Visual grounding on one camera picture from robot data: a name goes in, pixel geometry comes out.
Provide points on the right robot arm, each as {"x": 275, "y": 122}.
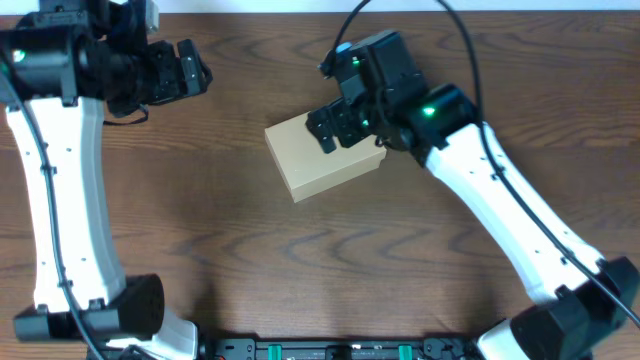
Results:
{"x": 579, "y": 297}

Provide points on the brown cardboard box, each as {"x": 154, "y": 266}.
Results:
{"x": 306, "y": 169}

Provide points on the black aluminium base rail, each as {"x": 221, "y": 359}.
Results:
{"x": 447, "y": 348}

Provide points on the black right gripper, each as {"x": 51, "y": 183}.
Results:
{"x": 336, "y": 111}

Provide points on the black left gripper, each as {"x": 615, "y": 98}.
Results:
{"x": 175, "y": 66}

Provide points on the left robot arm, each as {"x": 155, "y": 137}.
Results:
{"x": 82, "y": 292}

